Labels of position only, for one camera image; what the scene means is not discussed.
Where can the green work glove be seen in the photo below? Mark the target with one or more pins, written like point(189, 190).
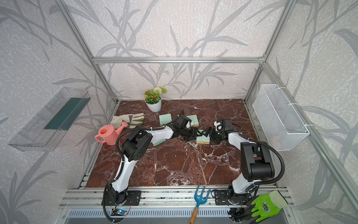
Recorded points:
point(264, 206)

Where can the pink watering can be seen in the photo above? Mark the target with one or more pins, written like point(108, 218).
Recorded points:
point(108, 134)

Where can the clear plastic wall shelf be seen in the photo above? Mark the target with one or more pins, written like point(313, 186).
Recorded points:
point(44, 132)

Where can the mint drawer jewelry box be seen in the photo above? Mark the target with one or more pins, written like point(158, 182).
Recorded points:
point(201, 138)

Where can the beige gardening gloves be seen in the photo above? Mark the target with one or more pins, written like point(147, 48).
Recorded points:
point(133, 120)

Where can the potted plant white pot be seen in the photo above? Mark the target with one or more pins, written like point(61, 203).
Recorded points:
point(153, 98)

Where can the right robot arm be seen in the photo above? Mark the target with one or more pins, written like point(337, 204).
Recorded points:
point(260, 164)

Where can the white wire mesh basket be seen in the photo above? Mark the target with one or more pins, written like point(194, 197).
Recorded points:
point(283, 127)

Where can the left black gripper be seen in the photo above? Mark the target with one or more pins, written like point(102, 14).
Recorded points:
point(193, 134)

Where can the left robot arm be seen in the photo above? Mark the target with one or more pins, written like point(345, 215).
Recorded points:
point(133, 144)

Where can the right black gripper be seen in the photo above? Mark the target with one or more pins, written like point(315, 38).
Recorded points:
point(212, 130)

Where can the blue hand rake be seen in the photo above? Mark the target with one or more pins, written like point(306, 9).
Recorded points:
point(200, 199)

